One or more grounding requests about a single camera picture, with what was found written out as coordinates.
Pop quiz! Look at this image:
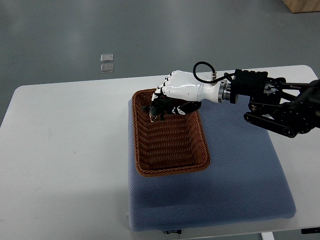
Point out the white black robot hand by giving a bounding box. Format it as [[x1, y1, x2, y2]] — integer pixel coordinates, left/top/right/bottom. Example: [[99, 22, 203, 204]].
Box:
[[151, 70, 228, 115]]

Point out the dark toy crocodile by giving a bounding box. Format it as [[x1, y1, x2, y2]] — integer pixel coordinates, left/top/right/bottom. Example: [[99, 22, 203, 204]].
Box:
[[141, 96, 174, 123]]

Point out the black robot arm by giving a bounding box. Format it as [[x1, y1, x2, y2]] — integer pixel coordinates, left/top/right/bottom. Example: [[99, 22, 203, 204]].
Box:
[[223, 69, 320, 138]]

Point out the brown wicker basket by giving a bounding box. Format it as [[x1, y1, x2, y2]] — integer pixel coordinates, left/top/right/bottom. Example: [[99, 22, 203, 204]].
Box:
[[131, 88, 211, 177]]

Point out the lower floor plate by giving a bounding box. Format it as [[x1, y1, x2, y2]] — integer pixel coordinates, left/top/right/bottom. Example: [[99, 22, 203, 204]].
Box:
[[100, 63, 114, 73]]

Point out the floor plate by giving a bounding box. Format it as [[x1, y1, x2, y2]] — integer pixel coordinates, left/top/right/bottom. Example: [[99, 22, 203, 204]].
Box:
[[100, 53, 114, 63], [100, 63, 114, 73]]

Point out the upper floor plate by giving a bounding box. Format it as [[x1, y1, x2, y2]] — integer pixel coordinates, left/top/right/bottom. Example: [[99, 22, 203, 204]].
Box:
[[100, 53, 114, 63]]

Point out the blue grey foam cushion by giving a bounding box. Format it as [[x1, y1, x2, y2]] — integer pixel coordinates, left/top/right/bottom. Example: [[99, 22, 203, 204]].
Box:
[[128, 96, 296, 231]]

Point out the wooden box corner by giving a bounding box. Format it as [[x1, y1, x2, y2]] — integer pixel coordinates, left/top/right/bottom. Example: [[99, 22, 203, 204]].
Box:
[[283, 0, 320, 14]]

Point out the black table clamp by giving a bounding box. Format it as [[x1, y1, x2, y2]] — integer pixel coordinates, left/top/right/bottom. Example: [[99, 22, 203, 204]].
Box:
[[301, 227, 320, 235]]

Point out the black cable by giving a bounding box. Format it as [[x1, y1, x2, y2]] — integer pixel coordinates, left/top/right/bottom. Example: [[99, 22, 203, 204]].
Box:
[[192, 61, 237, 84]]

